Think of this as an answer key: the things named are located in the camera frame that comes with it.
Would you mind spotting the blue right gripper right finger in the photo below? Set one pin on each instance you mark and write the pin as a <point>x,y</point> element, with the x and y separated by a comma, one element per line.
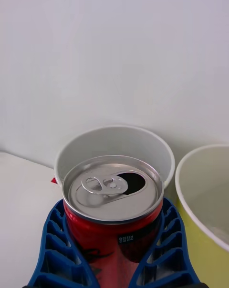
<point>167,252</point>

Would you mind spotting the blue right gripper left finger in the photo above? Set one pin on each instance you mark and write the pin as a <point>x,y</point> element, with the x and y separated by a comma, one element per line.
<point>59,252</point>

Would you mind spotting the red drink can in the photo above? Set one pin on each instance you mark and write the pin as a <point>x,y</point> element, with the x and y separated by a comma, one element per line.
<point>112,216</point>

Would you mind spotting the yellow-green plastic waste bin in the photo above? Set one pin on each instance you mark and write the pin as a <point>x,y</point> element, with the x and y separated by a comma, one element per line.
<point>205,211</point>

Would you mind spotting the grey plastic waste bin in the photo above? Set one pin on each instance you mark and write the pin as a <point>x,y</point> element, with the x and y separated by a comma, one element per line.
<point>114,147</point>

